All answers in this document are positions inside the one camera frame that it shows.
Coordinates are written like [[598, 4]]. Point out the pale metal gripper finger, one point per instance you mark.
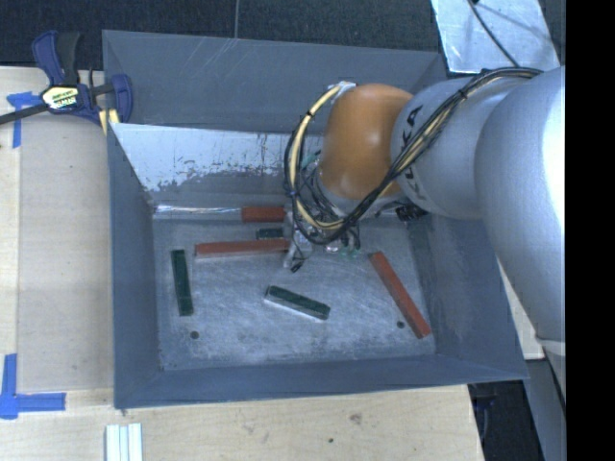
[[288, 259], [290, 223]]

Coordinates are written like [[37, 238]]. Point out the short dark green flat block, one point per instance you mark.
[[269, 233]]

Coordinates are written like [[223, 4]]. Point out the short red-brown flat block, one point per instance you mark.
[[263, 214]]

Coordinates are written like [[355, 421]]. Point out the long red-brown flat block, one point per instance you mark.
[[240, 248], [400, 295]]

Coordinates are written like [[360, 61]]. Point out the grey metal bin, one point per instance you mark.
[[230, 344]]

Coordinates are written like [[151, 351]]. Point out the pale wood flat board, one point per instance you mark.
[[65, 257]]

